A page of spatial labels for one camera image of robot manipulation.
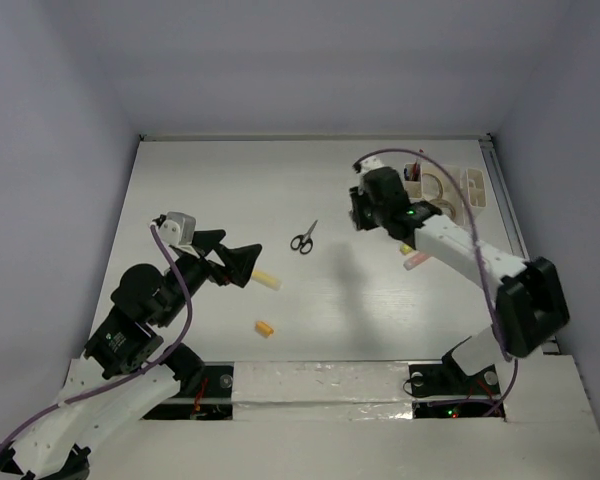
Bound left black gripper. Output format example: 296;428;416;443
158;228;263;324

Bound black handled scissors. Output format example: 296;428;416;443
290;220;318;255

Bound beige masking tape roll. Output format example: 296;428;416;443
421;172;444;199

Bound clear tape roll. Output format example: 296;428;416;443
430;198;457;220

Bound white perforated organizer basket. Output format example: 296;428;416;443
402;161;486;228

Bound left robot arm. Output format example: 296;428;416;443
0;217;262;479

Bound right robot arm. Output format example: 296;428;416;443
349;162;570;392

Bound yellow highlighter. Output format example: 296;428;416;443
251;270;282;291

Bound pink highlighter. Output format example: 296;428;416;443
403;252;430;271

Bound orange highlighter cap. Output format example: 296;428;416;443
254;321;275;338

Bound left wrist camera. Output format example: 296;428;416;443
151;211;196;248

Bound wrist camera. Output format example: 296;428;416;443
352;156;385;176
151;211;196;248

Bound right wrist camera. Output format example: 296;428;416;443
352;156;385;176

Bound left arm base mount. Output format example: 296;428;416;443
142;362;235;421

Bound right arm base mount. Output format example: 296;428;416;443
402;362;504;419

